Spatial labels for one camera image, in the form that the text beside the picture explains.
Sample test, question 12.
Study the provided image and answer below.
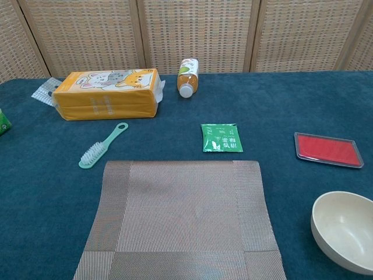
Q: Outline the brown woven placemat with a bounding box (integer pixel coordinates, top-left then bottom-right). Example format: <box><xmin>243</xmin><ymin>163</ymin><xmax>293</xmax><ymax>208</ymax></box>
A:
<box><xmin>72</xmin><ymin>159</ymin><xmax>288</xmax><ymax>280</ymax></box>

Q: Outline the mint green brush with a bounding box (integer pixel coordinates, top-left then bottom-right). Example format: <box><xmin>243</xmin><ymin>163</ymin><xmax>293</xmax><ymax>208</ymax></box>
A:
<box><xmin>78</xmin><ymin>122</ymin><xmax>129</xmax><ymax>170</ymax></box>

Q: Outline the tea bottle with white cap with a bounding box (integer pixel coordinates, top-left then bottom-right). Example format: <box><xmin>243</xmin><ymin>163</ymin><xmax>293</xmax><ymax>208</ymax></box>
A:
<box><xmin>177</xmin><ymin>57</ymin><xmax>200</xmax><ymax>99</ymax></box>

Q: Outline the cream round bowl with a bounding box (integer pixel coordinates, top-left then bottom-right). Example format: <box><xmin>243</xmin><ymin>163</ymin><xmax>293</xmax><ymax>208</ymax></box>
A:
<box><xmin>310</xmin><ymin>191</ymin><xmax>373</xmax><ymax>277</ymax></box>

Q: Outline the green yellow tissue pack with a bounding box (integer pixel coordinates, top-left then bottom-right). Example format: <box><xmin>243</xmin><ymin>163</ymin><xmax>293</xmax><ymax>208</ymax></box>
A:
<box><xmin>0</xmin><ymin>108</ymin><xmax>13</xmax><ymax>138</ymax></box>

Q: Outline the red ink pad case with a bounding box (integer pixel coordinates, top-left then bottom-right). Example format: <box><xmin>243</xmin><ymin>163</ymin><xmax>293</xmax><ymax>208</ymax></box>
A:
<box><xmin>293</xmin><ymin>132</ymin><xmax>365</xmax><ymax>170</ymax></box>

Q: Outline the green tea sachet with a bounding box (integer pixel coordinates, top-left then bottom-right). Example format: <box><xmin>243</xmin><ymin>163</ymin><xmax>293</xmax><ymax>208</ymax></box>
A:
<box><xmin>200</xmin><ymin>122</ymin><xmax>244</xmax><ymax>153</ymax></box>

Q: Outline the woven bamboo folding screen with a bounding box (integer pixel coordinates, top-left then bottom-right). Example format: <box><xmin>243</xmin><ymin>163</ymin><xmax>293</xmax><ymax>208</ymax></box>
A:
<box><xmin>0</xmin><ymin>0</ymin><xmax>373</xmax><ymax>84</ymax></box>

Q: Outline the blue table cover cloth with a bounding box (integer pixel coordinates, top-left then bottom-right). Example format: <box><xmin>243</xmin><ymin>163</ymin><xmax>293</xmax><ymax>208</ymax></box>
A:
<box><xmin>0</xmin><ymin>69</ymin><xmax>373</xmax><ymax>280</ymax></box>

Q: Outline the orange cat-print tissue pack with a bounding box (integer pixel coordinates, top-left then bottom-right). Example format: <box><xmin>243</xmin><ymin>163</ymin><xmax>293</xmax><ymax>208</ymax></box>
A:
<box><xmin>31</xmin><ymin>68</ymin><xmax>166</xmax><ymax>121</ymax></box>

